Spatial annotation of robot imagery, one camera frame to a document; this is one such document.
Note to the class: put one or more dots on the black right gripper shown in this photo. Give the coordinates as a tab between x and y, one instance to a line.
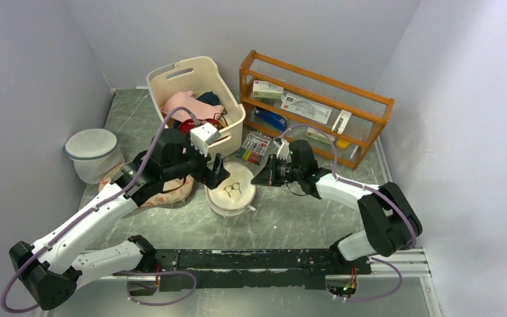
269	176

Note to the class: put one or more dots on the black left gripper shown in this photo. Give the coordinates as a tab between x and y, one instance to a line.
214	177

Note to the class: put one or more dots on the white mesh laundry bag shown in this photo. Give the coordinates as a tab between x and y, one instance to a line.
235	194

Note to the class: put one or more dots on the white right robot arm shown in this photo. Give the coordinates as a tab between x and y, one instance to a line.
389	222

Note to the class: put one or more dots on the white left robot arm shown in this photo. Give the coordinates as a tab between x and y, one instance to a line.
55	266

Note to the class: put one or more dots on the floral pink bra bag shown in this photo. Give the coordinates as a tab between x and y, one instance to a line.
177	191

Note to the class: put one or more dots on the cream plastic laundry basket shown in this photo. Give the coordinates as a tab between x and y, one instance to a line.
196	84

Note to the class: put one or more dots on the pack of coloured markers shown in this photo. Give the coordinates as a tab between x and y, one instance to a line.
254	147

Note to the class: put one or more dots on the blue stapler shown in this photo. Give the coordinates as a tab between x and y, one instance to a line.
273	119

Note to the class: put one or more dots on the red garment in basket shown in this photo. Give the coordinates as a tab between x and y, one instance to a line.
189	124

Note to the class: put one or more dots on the green white box lower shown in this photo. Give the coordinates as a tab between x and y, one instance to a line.
319	136

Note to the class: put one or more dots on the green white box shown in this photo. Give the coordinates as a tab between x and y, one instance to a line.
319	136
265	89

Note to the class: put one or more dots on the pink cloth in basket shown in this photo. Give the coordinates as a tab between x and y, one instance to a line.
186	99

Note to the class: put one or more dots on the orange wooden shelf rack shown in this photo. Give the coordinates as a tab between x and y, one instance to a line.
370	111

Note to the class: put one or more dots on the dark blue garment in basket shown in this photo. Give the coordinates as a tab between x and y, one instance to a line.
209	98

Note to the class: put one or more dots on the clear blister pack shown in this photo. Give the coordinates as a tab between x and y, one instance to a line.
306	108

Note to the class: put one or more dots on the yellow small block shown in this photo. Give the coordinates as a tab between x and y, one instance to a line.
342	144

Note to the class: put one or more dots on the green white box upper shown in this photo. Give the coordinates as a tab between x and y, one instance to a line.
265	89

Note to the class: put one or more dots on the white pen on shelf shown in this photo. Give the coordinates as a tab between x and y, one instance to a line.
353	152

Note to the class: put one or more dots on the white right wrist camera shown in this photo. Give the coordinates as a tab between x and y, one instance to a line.
282	148

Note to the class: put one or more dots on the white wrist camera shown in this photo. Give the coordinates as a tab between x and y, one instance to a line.
202	136
282	148

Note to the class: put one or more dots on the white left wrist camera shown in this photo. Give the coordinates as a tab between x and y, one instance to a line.
202	136

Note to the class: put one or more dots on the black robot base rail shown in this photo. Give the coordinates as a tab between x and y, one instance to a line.
224	269

